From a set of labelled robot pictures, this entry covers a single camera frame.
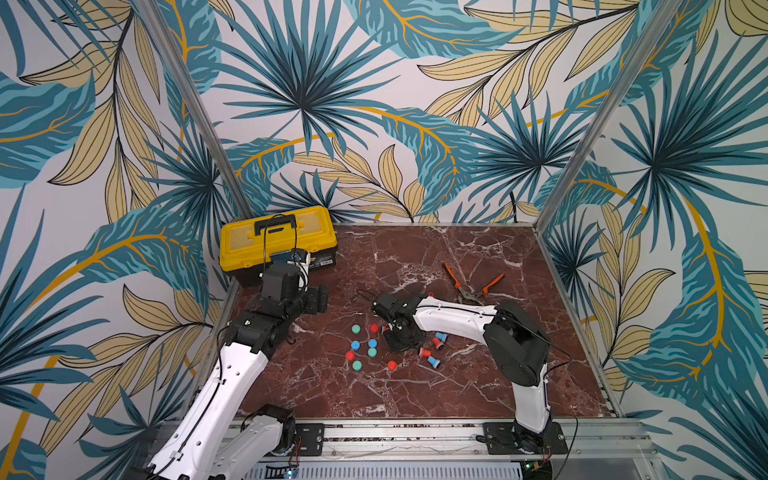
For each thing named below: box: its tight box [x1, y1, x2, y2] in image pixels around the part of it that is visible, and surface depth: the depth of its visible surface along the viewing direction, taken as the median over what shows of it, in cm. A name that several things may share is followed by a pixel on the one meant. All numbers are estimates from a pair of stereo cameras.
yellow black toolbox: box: [219, 206, 338, 287], surface depth 97 cm
